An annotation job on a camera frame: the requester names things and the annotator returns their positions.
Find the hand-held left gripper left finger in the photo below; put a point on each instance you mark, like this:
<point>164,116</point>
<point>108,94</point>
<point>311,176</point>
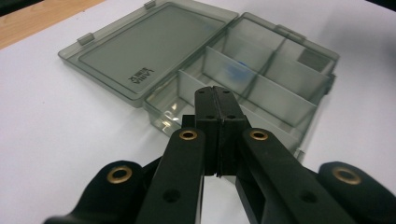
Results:
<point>205,124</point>

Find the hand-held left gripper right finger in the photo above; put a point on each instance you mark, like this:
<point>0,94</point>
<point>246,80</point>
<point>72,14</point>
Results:
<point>232,130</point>

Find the grey transparent compartment box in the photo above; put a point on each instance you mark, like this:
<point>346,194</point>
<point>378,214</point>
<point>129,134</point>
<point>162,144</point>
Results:
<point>149,49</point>

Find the wooden table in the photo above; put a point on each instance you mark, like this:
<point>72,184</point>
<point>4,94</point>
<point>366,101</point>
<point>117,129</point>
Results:
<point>34,21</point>

